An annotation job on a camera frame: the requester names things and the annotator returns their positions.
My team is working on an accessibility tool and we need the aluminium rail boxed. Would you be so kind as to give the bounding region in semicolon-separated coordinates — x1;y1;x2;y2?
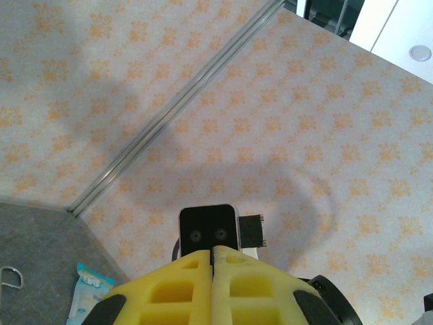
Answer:
66;0;287;217

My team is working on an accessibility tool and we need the blue white wipes packet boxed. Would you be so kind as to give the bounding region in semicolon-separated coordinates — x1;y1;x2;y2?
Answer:
66;262;116;325

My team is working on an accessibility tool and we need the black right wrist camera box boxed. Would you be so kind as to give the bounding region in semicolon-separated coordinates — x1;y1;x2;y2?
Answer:
178;204;238;259

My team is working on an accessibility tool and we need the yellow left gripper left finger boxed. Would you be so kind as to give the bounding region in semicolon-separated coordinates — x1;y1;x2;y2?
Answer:
81;249;214;325

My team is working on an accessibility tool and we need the black camera cable connector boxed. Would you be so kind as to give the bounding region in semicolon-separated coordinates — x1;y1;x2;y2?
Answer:
237;213;268;250

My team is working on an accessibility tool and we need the round grey disc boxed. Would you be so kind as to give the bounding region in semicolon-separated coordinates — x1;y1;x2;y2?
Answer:
408;44;432;62

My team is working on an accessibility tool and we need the silver metal loop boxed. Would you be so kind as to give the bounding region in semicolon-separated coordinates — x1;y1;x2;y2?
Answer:
0;266;24;290

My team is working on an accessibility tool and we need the white cabinet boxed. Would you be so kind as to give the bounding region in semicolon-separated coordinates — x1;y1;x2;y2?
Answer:
348;0;433;85

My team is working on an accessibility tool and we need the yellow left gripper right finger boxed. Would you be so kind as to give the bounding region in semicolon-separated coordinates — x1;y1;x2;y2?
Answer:
212;245;340;325

